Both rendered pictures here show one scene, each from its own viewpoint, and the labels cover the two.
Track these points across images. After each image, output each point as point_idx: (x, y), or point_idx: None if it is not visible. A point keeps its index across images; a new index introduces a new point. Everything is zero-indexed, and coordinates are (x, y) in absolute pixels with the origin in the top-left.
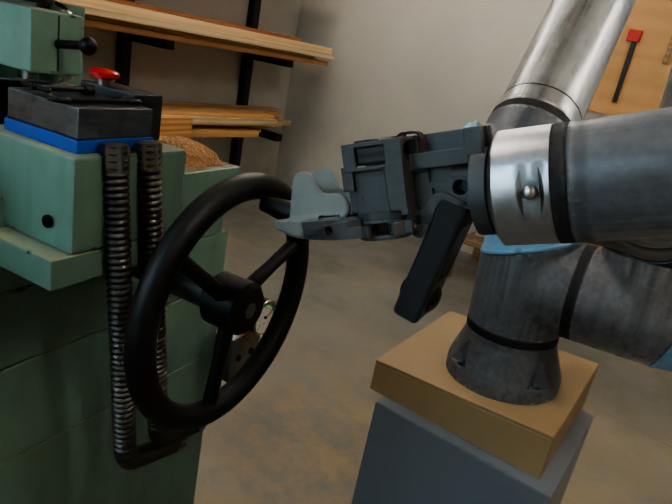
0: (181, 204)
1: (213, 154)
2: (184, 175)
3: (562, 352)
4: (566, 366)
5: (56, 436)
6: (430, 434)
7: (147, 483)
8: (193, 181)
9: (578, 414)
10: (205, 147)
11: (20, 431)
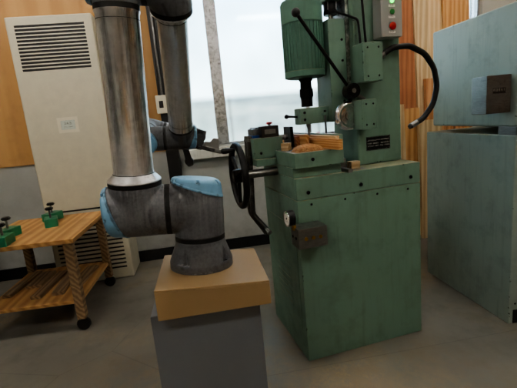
0: (284, 162)
1: (296, 148)
2: (283, 152)
3: (179, 287)
4: (172, 280)
5: (275, 215)
6: None
7: (290, 263)
8: (285, 155)
9: None
10: (299, 146)
11: (271, 206)
